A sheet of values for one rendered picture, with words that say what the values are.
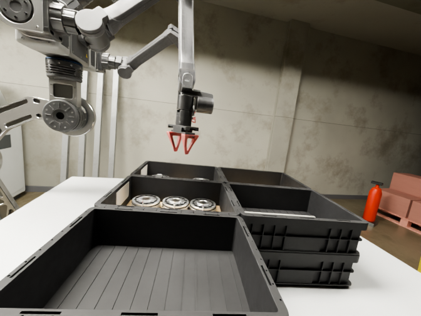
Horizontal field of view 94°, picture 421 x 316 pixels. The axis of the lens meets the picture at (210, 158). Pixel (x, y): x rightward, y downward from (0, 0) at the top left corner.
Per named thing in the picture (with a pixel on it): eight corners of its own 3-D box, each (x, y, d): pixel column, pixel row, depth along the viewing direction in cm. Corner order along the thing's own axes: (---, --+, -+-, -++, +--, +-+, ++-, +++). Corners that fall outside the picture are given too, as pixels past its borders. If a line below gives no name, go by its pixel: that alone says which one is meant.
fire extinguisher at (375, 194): (371, 220, 296) (382, 180, 285) (383, 229, 270) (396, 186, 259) (352, 217, 300) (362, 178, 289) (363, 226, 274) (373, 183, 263)
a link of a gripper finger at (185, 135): (184, 152, 77) (187, 127, 75) (197, 155, 72) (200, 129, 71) (170, 152, 72) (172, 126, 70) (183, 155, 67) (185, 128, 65)
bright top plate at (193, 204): (188, 209, 72) (188, 207, 72) (191, 198, 82) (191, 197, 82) (216, 211, 73) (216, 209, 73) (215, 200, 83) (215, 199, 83)
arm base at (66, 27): (57, 42, 69) (56, 4, 67) (83, 47, 71) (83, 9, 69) (42, 32, 61) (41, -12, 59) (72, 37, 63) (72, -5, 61)
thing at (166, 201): (160, 207, 71) (160, 205, 71) (165, 196, 81) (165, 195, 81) (188, 209, 72) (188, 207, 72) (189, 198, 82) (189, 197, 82)
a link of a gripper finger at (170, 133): (178, 150, 79) (180, 126, 77) (190, 153, 74) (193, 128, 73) (164, 150, 74) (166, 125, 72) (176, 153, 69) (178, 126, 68)
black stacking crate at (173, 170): (128, 202, 83) (129, 175, 81) (145, 180, 112) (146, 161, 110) (221, 208, 87) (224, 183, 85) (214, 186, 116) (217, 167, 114)
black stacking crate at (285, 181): (222, 208, 87) (225, 183, 85) (215, 186, 116) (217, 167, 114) (307, 214, 91) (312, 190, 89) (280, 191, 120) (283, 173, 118)
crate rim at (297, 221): (240, 222, 56) (241, 215, 55) (224, 187, 85) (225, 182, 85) (369, 231, 59) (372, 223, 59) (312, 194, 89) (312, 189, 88)
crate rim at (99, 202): (91, 214, 52) (91, 205, 51) (128, 180, 81) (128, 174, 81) (240, 222, 56) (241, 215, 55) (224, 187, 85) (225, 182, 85)
